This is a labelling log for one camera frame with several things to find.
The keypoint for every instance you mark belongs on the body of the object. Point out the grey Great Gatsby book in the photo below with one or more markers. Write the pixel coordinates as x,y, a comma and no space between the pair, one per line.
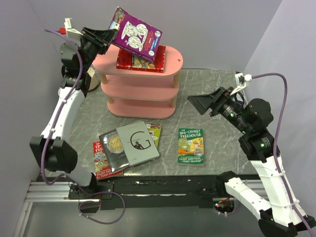
138,144

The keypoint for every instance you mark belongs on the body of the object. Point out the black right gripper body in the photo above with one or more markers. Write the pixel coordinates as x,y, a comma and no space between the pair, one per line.
225,106

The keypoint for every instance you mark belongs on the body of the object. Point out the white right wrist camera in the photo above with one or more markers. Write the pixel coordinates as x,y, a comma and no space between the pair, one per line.
242,82

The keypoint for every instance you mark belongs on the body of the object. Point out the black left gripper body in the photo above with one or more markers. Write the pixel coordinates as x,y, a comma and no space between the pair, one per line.
92,47

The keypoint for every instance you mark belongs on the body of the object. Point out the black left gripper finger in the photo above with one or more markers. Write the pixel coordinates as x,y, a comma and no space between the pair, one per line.
96,33
107,39

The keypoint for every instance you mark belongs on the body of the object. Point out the purple 117-storey treehouse book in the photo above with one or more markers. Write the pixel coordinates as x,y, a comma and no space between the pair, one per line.
134,35

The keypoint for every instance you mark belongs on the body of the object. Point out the red 156-storey treehouse book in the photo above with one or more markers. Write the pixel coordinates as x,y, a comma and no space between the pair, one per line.
128,61

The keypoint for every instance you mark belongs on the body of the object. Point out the black Maugham book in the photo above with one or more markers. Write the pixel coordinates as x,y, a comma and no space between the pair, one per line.
114,151

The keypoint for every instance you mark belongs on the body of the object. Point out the beige toilet paper roll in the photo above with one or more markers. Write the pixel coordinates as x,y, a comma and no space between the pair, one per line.
94,83

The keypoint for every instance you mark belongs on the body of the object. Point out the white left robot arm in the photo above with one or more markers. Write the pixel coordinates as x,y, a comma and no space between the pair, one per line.
51,149

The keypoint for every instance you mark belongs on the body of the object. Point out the red 13-storey treehouse book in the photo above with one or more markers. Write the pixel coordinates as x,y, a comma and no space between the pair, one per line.
102,168

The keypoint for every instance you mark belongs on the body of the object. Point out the lime green treehouse book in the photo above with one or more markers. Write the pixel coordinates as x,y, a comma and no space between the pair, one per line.
154,130

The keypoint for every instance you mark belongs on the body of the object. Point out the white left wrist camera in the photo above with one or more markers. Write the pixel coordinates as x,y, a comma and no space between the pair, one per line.
70,28

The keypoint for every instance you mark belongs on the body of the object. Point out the green 104-storey treehouse book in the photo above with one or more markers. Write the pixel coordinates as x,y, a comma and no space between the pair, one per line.
190,147

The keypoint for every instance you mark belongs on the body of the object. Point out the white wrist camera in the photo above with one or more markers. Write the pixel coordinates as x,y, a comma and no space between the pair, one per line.
70,28
242,82

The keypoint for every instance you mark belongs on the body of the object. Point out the pink three-tier shelf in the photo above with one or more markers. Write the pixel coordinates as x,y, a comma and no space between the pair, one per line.
139,94

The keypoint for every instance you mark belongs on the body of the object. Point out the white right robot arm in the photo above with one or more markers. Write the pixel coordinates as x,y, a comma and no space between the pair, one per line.
280,215

